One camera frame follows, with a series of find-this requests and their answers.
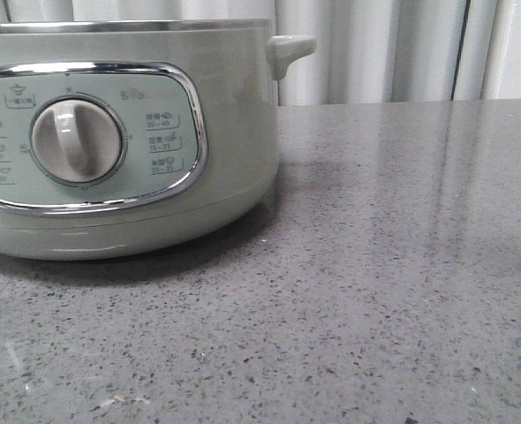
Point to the pale green electric pot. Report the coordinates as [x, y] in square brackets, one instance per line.
[195, 102]

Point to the beige pot dial knob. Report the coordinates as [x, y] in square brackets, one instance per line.
[76, 141]

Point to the grey curtain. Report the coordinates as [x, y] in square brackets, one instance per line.
[367, 51]

